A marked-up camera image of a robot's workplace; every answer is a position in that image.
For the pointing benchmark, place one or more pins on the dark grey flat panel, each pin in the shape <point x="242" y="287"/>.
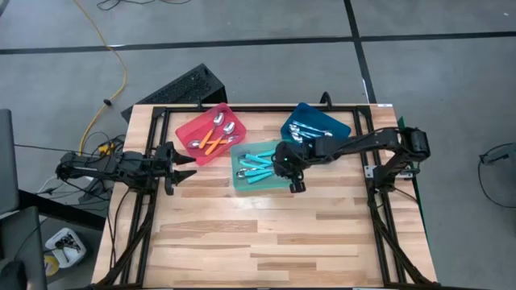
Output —
<point x="8" y="161"/>
<point x="24" y="241"/>

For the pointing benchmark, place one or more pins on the pink translucent plastic bin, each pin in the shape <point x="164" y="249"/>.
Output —
<point x="193" y="125"/>

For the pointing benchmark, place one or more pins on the black curved clamp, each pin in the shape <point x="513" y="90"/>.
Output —
<point x="325" y="94"/>

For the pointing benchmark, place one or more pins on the yellow tape roll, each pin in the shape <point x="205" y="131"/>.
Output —
<point x="50" y="272"/>

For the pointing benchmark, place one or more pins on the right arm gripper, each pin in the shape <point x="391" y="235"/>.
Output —
<point x="290" y="159"/>

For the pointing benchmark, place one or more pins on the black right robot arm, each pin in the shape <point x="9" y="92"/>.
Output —
<point x="363" y="143"/>

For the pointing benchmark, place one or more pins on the teal translucent plastic bin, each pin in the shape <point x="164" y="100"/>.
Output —
<point x="238" y="185"/>

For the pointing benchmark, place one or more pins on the grey metal mounting plate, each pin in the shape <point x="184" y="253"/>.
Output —
<point x="367" y="172"/>

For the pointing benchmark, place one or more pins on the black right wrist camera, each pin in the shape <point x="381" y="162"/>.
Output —
<point x="297" y="187"/>

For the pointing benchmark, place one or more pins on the white tray of small parts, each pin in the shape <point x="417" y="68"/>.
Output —
<point x="76" y="253"/>

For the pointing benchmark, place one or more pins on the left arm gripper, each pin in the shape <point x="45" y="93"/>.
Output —
<point x="165" y="163"/>

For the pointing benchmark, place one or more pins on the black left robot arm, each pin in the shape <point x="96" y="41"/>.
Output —
<point x="105" y="165"/>

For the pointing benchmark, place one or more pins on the dark blue plastic bin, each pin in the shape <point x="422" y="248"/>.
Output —
<point x="318" y="114"/>

